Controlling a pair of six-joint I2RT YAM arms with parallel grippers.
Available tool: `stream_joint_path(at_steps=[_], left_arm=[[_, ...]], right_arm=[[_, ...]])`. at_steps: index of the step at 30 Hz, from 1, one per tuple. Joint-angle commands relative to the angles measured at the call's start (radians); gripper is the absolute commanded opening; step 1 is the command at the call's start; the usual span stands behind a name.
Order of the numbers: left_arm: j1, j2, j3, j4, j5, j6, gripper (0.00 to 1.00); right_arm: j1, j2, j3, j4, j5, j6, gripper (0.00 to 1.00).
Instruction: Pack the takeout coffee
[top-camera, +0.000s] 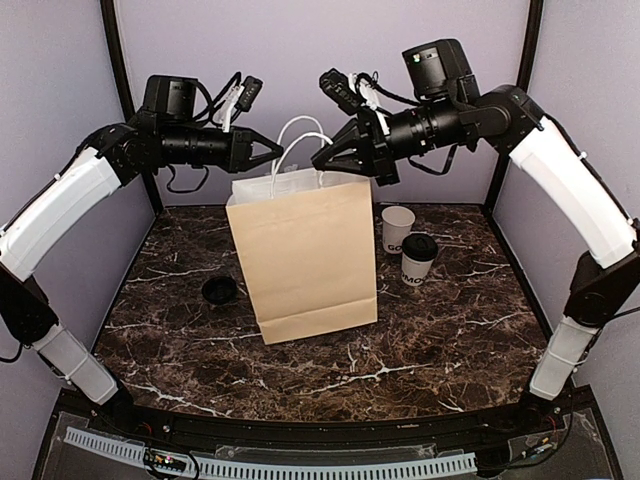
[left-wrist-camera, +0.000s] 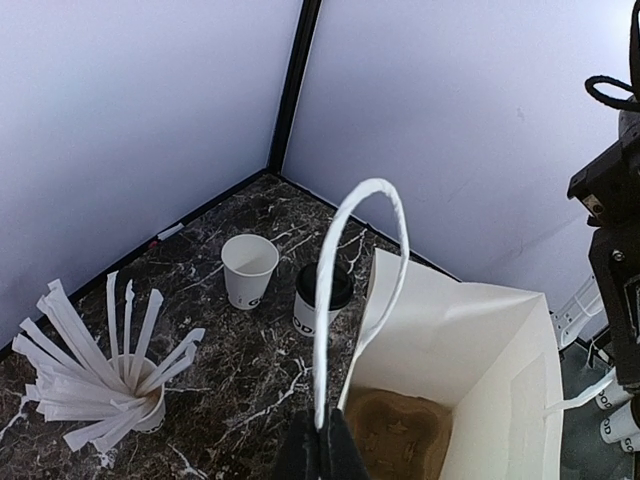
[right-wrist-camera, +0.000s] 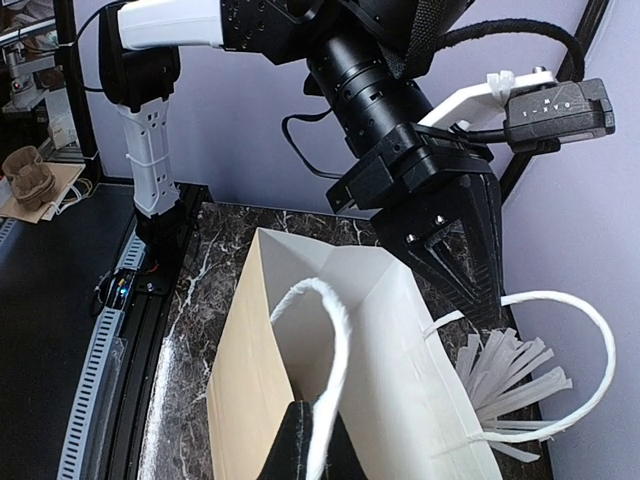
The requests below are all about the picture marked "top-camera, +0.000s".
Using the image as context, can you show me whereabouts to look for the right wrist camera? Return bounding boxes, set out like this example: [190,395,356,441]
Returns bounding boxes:
[319,68,390,118]

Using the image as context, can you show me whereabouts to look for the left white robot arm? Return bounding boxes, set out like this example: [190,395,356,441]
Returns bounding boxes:
[1,73,283,436]

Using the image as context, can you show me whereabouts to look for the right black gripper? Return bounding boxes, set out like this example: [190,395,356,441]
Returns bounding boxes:
[311,93,466,184]

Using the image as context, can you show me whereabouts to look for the black plastic cup lid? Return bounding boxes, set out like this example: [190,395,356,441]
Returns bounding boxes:
[402,232,439,262]

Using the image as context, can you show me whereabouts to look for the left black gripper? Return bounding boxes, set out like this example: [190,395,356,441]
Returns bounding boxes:
[159,122,284,172]

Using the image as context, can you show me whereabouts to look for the black frame post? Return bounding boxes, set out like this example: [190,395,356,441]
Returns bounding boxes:
[99,0,164,216]
[483,0,544,216]

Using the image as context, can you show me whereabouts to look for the black front rail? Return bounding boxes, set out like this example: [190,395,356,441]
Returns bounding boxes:
[59,387,596,454]

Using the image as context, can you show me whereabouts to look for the spare white paper cup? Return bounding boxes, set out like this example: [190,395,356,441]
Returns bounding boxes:
[381,206,416,254]

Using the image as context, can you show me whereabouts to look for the white paper coffee cup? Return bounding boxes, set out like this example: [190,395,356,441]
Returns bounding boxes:
[401,254,433,287]

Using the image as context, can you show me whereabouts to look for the left black frame post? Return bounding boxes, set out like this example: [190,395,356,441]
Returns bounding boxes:
[99,0,164,216]

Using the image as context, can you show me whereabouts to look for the white cable duct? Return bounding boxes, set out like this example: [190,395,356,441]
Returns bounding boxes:
[64,427,477,479]

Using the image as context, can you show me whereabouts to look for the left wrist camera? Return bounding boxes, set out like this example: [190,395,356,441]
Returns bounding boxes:
[212,76,264,133]

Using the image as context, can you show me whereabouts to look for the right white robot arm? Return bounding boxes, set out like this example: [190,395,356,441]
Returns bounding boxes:
[312,39,639,434]

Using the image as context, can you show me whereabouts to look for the right black frame post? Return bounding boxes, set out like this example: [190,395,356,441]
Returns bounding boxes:
[483,0,544,216]

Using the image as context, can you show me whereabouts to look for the brown paper bag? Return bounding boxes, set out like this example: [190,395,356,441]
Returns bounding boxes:
[226,154,378,345]

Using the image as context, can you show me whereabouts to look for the spare black cup lid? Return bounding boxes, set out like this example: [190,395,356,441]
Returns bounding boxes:
[201,276,237,305]

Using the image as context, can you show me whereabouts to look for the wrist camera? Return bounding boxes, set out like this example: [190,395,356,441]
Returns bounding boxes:
[212,76,264,133]
[319,68,390,118]

